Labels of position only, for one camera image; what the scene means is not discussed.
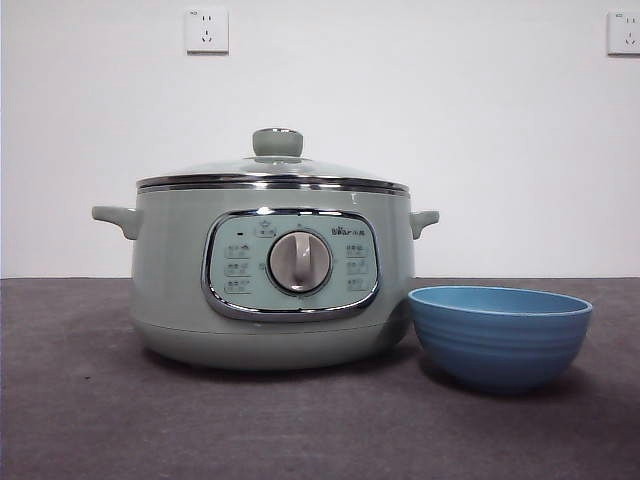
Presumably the pale green electric steamer pot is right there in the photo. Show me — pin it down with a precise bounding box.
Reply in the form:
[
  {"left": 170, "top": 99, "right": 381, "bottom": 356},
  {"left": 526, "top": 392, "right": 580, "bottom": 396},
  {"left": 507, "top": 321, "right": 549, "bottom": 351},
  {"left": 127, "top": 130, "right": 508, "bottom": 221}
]
[{"left": 91, "top": 175, "right": 441, "bottom": 372}]

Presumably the blue ribbed bowl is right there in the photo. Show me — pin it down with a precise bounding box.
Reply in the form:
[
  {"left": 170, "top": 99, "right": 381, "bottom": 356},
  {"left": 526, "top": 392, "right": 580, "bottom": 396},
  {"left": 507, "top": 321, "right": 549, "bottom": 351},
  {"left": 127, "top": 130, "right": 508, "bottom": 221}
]
[{"left": 407, "top": 285, "right": 594, "bottom": 395}]

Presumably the glass lid with green knob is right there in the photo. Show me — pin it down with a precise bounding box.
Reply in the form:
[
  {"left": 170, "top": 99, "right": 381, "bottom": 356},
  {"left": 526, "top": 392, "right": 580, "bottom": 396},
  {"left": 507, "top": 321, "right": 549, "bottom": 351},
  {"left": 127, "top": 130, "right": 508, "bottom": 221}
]
[{"left": 137, "top": 127, "right": 408, "bottom": 191}]

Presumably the white wall socket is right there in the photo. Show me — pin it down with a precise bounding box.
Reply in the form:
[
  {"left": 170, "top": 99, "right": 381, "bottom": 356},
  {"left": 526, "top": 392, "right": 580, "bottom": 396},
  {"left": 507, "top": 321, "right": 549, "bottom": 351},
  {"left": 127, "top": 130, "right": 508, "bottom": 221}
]
[
  {"left": 606, "top": 11, "right": 640, "bottom": 57},
  {"left": 186, "top": 8, "right": 231, "bottom": 55}
]

